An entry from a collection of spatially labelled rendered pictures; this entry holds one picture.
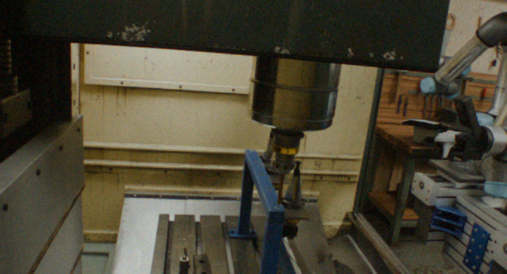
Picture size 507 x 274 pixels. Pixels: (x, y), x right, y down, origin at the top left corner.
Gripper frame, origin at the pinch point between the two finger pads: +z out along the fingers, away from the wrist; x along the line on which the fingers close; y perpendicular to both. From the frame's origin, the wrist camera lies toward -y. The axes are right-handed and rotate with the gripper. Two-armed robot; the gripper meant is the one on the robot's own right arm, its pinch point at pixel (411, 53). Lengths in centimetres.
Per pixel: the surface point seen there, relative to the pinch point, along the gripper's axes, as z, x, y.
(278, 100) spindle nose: -103, -129, -13
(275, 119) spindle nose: -102, -129, -10
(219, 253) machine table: -49, -124, 52
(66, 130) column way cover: -76, -163, -5
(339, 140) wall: -13, -53, 35
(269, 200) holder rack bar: -77, -119, 19
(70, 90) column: -68, -161, -12
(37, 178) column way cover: -92, -168, -3
